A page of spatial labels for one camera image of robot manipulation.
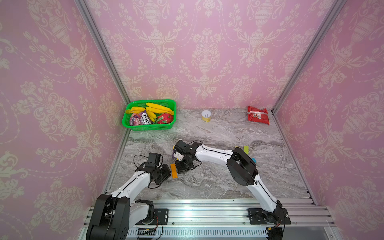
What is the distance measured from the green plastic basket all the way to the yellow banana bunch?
12 mm

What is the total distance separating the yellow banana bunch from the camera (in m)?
1.11

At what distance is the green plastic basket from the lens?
1.07m
